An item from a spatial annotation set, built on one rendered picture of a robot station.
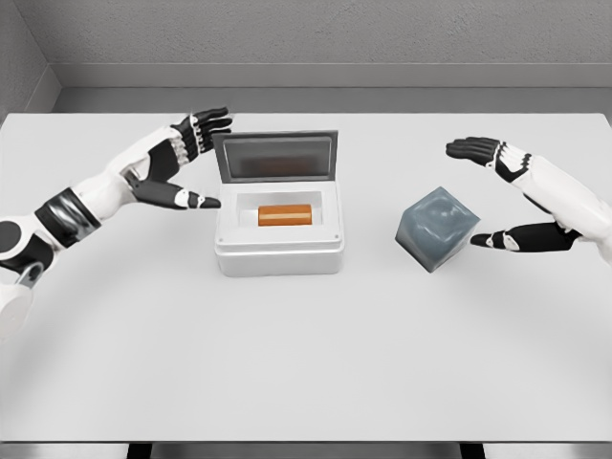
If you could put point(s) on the orange rectangular block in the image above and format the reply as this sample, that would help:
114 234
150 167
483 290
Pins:
284 215

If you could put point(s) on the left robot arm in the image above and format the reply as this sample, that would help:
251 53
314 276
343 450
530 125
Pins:
57 222

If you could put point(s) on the grey-blue cube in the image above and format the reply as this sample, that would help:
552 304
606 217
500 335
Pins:
436 228

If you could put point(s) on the white box with open lid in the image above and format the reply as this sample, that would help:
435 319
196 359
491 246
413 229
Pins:
279 215

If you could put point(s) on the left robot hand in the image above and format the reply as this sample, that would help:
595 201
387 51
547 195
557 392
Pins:
160 158

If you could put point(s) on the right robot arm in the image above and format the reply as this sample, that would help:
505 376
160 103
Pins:
605 225

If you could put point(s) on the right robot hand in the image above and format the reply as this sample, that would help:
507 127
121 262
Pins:
531 177

